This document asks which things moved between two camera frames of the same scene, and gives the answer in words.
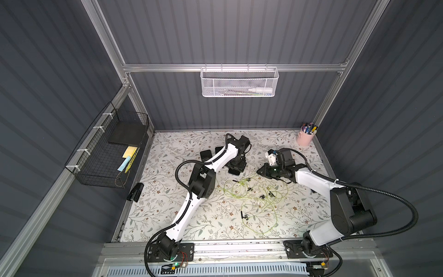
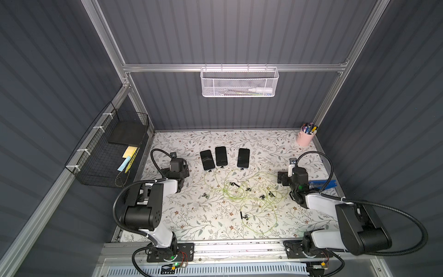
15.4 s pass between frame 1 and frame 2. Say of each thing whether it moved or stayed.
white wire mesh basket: stayed
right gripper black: moved
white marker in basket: stayed
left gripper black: moved
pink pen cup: stayed
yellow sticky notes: stayed
